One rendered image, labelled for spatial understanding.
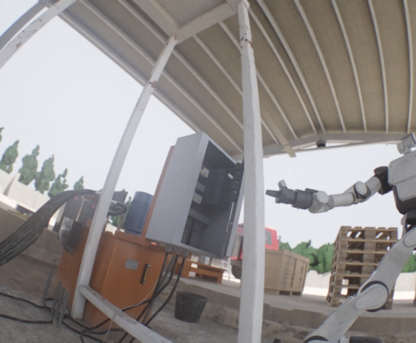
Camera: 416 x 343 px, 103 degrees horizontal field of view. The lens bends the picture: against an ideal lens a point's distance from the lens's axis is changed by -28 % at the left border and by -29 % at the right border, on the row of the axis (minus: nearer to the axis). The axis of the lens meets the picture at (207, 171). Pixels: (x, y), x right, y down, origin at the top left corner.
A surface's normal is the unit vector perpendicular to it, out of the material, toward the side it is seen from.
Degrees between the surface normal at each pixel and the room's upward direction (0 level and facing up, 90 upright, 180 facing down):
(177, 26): 90
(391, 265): 90
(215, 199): 90
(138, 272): 90
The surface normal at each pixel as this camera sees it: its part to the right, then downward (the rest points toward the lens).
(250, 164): -0.59, -0.40
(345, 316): -0.80, -0.21
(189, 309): 0.04, -0.25
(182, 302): -0.45, -0.32
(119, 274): 0.82, -0.04
